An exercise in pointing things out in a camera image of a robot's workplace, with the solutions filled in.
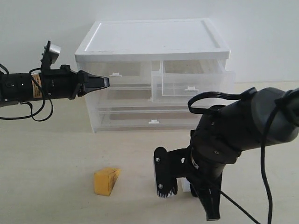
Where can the yellow cheese wedge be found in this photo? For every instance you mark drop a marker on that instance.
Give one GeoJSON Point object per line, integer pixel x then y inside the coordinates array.
{"type": "Point", "coordinates": [105, 180]}

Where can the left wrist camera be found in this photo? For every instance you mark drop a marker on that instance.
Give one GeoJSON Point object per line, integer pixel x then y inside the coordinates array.
{"type": "Point", "coordinates": [49, 56]}

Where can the middle wide clear drawer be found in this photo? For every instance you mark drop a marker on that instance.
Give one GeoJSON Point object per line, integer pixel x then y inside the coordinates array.
{"type": "Point", "coordinates": [112, 97]}

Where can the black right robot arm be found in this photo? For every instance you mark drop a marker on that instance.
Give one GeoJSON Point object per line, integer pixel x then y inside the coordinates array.
{"type": "Point", "coordinates": [270, 117]}

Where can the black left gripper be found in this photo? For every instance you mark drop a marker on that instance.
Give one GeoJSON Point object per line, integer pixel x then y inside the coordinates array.
{"type": "Point", "coordinates": [66, 83]}

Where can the white plastic drawer cabinet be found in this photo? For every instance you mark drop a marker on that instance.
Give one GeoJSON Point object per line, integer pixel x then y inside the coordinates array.
{"type": "Point", "coordinates": [153, 40]}

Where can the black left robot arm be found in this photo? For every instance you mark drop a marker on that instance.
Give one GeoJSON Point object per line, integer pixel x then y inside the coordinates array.
{"type": "Point", "coordinates": [22, 87]}

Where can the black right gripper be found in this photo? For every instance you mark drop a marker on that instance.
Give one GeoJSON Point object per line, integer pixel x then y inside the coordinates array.
{"type": "Point", "coordinates": [214, 144]}

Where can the bottom wide clear drawer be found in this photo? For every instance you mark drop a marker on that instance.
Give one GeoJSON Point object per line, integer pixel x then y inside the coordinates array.
{"type": "Point", "coordinates": [157, 117]}

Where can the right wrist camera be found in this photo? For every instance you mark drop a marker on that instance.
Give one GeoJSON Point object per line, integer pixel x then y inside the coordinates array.
{"type": "Point", "coordinates": [169, 166]}

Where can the wide clear drawer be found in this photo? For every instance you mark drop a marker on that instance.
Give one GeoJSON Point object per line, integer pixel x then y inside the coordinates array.
{"type": "Point", "coordinates": [112, 97]}
{"type": "Point", "coordinates": [157, 117]}

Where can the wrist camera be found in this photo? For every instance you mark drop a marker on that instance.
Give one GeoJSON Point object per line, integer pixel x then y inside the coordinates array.
{"type": "Point", "coordinates": [49, 56]}
{"type": "Point", "coordinates": [169, 166]}

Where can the white blue pill bottle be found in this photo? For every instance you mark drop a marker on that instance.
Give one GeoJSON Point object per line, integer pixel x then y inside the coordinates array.
{"type": "Point", "coordinates": [185, 185]}

